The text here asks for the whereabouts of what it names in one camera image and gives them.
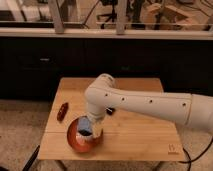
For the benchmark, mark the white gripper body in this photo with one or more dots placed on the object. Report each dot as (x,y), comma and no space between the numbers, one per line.
(96,124)

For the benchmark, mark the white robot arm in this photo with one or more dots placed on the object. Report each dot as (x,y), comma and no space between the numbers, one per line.
(191,110)

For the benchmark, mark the red ceramic cup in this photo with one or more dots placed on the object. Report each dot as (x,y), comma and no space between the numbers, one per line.
(80,143)

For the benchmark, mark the wooden table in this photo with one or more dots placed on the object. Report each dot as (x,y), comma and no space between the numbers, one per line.
(127,136)

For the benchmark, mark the dark red oblong object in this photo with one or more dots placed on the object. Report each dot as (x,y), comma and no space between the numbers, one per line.
(62,111)

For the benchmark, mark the dark low cabinet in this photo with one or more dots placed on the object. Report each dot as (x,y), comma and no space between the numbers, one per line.
(31,67)

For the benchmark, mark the black office chair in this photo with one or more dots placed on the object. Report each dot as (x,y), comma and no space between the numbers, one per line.
(112,15)

